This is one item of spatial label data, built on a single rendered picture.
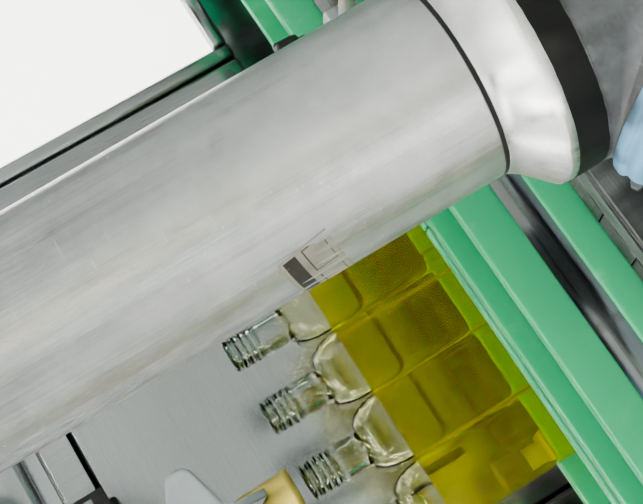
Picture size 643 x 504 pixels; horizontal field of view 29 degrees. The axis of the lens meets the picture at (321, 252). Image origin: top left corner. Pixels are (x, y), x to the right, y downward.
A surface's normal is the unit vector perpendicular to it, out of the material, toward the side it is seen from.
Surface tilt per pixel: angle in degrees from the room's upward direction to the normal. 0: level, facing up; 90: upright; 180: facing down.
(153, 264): 85
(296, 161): 85
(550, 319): 90
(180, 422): 90
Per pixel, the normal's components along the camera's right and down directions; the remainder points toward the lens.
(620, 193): -0.02, -0.33
